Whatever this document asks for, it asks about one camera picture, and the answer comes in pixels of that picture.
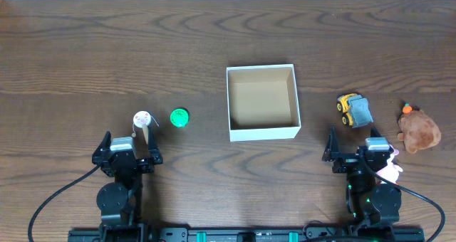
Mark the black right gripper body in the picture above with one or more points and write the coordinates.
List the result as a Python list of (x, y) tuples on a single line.
[(346, 164)]

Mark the green plastic spinning disc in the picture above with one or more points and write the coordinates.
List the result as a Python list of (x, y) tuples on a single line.
[(179, 117)]

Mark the pig face wooden rattle drum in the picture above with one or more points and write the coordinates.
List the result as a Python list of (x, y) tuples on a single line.
[(143, 120)]

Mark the white cardboard box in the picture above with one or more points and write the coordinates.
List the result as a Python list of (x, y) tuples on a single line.
[(263, 103)]

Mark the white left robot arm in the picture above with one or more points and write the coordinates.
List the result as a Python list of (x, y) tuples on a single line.
[(120, 201)]

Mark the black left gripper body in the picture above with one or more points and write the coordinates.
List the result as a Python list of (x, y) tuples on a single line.
[(127, 159)]

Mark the pink plush pig with hat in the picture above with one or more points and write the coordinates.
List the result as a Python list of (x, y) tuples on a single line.
[(391, 171)]

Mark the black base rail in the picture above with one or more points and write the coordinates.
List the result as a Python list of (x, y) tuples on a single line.
[(308, 233)]

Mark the brown plush capybara with orange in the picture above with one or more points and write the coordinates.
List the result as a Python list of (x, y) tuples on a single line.
[(417, 130)]

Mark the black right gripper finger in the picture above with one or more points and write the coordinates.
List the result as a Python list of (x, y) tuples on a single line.
[(374, 132), (331, 151)]

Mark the yellow grey toy dump truck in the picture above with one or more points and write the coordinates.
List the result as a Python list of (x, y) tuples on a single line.
[(355, 110)]

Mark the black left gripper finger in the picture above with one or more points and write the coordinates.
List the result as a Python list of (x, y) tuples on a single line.
[(152, 145), (103, 146)]

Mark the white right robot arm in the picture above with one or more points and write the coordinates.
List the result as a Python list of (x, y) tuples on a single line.
[(373, 204)]

